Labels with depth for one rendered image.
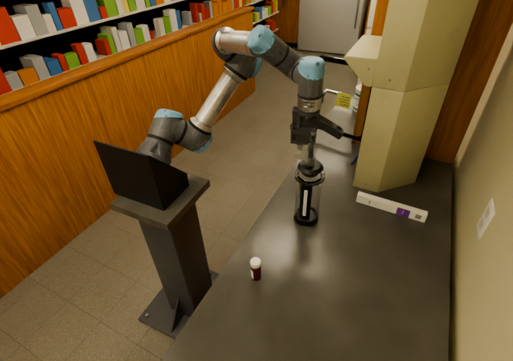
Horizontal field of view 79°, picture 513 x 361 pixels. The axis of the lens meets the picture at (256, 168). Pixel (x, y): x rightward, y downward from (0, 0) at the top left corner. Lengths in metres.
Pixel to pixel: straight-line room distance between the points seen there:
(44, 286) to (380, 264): 2.20
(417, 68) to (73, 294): 2.35
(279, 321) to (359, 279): 0.31
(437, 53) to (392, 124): 0.27
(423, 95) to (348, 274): 0.69
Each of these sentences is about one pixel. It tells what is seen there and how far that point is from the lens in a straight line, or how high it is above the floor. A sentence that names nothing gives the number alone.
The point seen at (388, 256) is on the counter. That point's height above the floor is 0.94.
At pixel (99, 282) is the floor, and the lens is 2.52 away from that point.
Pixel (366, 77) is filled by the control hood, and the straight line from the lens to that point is 1.24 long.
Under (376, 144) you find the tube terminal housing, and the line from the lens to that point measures 1.34.
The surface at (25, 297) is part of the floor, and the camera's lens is 2.71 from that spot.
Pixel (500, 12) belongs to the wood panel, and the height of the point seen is 1.61.
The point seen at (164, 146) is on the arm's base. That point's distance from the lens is 1.36.
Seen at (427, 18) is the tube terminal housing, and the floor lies 1.65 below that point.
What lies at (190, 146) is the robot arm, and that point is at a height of 1.12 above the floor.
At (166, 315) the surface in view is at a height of 0.02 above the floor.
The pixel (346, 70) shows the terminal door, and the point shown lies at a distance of 1.60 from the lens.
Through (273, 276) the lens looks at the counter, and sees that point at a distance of 1.12.
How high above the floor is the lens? 1.87
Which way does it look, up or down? 37 degrees down
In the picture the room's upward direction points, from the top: 2 degrees counter-clockwise
